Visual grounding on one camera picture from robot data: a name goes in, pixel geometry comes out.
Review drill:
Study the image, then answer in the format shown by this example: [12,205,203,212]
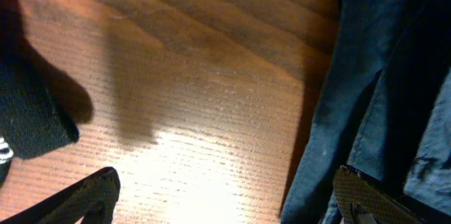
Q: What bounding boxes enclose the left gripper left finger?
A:
[1,167,121,224]

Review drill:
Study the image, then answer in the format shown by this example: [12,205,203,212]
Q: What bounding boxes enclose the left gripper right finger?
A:
[333,166,450,224]

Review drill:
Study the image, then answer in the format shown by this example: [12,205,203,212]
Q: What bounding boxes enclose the folded black garment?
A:
[0,0,95,186]

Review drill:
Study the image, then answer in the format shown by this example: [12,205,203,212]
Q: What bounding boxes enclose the navy blue shorts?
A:
[281,0,450,223]

